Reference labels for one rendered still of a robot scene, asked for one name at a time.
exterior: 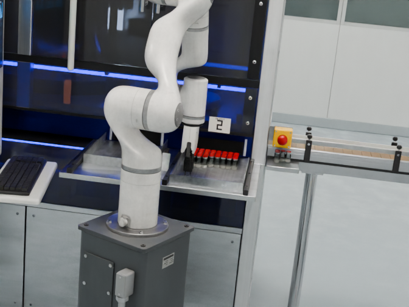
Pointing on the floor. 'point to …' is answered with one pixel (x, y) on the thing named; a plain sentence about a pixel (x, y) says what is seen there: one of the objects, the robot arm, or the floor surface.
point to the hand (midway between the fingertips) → (188, 164)
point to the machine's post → (259, 147)
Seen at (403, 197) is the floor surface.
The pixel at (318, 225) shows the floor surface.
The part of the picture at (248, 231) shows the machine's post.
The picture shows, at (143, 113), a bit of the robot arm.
